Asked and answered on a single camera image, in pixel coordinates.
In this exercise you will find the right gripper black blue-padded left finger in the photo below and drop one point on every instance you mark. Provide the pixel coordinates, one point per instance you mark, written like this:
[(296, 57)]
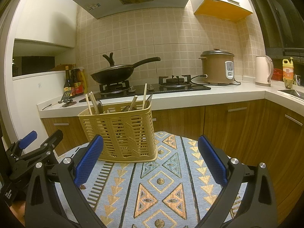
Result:
[(43, 207)]

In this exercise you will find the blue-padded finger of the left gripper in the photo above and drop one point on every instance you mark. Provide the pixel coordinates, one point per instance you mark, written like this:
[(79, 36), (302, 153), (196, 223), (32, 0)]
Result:
[(28, 139)]

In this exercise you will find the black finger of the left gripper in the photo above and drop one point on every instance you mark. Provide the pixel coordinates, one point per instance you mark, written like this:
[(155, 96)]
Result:
[(46, 149)]

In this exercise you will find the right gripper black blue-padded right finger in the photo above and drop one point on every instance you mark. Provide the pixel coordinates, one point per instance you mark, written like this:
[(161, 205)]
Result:
[(258, 207)]

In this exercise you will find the wooden chopstick two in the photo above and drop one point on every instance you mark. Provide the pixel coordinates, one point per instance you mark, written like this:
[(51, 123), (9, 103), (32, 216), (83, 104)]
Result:
[(88, 104)]

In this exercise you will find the wooden chopstick three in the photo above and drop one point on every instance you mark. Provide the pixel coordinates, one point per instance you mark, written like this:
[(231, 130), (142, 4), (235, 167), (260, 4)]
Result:
[(92, 98)]

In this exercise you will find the black utensil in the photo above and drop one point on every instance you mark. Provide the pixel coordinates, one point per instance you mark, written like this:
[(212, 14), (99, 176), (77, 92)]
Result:
[(148, 101)]

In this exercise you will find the wooden chopstick one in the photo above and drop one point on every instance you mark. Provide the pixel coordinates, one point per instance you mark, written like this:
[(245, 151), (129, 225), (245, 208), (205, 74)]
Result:
[(144, 96)]

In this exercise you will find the black spatula on counter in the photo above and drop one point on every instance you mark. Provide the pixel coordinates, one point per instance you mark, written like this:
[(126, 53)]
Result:
[(66, 97)]

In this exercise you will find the blue patterned round tablecloth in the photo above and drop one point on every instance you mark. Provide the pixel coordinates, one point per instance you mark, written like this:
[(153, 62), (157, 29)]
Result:
[(175, 190)]

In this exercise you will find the wooden base cabinets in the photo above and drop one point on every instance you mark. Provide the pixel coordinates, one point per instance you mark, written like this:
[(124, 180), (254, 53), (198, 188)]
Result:
[(252, 131)]

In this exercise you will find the beige plastic utensil basket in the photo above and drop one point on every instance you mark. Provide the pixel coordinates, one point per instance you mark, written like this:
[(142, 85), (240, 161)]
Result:
[(128, 135)]

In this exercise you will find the dark soy sauce bottle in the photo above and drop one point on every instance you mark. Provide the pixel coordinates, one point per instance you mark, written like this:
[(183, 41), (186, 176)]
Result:
[(69, 86)]

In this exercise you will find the red label sauce bottle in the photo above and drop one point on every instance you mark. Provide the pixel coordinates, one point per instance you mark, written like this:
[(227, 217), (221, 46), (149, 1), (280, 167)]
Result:
[(78, 79)]

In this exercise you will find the black gas stove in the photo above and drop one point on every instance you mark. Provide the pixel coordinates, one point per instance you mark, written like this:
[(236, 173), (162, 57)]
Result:
[(166, 85)]

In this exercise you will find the steel sink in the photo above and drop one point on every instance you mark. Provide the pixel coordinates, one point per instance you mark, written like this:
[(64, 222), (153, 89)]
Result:
[(293, 93)]

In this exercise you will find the white electric kettle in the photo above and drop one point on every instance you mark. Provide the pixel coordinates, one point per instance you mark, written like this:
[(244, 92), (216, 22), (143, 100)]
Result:
[(264, 70)]

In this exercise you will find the brown rice cooker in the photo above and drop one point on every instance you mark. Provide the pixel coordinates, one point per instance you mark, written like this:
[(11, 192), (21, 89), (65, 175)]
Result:
[(217, 67)]

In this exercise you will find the yellow oil bottle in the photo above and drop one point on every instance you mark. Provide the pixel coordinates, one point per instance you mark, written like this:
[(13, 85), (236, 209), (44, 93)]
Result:
[(288, 72)]

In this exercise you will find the black wok with handle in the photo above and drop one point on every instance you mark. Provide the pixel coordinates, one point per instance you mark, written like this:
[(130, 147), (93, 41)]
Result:
[(118, 73)]

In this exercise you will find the white wall cabinet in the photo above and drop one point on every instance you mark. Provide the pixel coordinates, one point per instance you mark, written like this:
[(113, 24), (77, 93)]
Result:
[(232, 10)]

